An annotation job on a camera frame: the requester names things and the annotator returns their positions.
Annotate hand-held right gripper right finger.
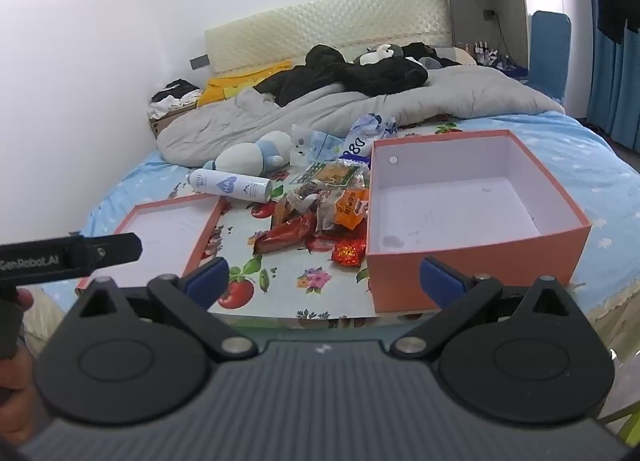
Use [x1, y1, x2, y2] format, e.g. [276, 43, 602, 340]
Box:
[390, 256, 583, 359]

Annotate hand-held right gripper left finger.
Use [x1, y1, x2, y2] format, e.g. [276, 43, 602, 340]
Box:
[65, 257, 258, 362]

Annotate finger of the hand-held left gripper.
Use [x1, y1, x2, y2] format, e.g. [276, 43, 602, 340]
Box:
[85, 232, 143, 271]

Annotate pink cardboard box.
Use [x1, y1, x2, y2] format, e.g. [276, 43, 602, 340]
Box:
[365, 130, 592, 314]

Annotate long red snack packet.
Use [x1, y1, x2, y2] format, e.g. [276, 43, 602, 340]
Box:
[250, 214, 321, 256]

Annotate small red snack packet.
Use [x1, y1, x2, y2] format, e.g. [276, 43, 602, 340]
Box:
[331, 240, 368, 268]

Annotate orange snack packet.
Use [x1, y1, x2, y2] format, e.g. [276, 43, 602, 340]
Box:
[317, 188, 371, 232]

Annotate grey and brown snack packet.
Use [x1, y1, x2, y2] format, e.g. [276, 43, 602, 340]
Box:
[285, 181, 323, 214]

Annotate green snack packet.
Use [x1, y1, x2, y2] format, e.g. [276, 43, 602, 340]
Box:
[289, 161, 368, 189]

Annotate person's left hand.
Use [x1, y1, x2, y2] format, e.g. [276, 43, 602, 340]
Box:
[0, 288, 48, 444]

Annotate pink box lid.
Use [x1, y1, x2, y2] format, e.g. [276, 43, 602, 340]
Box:
[75, 194, 228, 292]

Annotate white spray bottle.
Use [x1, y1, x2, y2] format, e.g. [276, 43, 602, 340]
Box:
[186, 168, 273, 203]

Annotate white and blue plush toy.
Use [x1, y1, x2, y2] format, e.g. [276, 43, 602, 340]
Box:
[202, 131, 293, 174]

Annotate brown cardboard box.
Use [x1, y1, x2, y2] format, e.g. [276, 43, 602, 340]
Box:
[147, 106, 196, 139]

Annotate pile of clothes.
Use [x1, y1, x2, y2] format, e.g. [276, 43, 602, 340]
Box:
[150, 80, 203, 119]

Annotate blue and white plastic bag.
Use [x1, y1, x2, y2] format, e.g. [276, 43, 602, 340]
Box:
[342, 112, 399, 162]

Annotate light blue bedsheet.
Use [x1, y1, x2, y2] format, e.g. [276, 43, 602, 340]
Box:
[80, 108, 640, 322]

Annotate grey duvet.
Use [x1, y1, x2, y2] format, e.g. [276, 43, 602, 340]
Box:
[157, 64, 566, 167]

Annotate yellow cloth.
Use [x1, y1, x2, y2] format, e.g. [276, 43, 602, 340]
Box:
[196, 60, 293, 108]

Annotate black clothes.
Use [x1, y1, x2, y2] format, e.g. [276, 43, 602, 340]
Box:
[255, 44, 431, 107]

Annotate small black garment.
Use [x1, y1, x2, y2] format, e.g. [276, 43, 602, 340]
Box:
[400, 41, 463, 69]

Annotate row of small bottles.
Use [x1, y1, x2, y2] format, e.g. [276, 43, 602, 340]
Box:
[462, 41, 501, 64]

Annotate blue chair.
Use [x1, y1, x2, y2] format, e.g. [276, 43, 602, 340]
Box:
[525, 10, 572, 104]

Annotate blue curtain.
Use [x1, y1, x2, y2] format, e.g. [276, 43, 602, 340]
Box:
[585, 0, 640, 154]

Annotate cream padded headboard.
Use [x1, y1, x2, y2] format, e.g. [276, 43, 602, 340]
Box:
[204, 0, 453, 77]

